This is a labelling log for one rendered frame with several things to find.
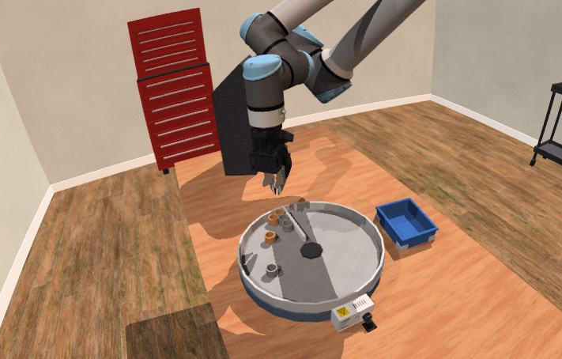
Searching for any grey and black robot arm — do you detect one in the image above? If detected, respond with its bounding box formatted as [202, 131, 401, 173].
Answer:
[240, 0, 426, 129]

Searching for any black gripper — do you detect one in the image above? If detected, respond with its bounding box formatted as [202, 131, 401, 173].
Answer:
[249, 124, 292, 195]

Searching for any round grey turntable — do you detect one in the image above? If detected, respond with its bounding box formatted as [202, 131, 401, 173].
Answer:
[237, 202, 385, 332]

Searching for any blue crate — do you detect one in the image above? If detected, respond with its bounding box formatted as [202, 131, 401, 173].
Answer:
[375, 198, 439, 252]

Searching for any grey metal bushing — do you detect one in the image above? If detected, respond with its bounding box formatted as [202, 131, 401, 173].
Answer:
[282, 220, 293, 232]
[266, 263, 278, 278]
[278, 214, 289, 226]

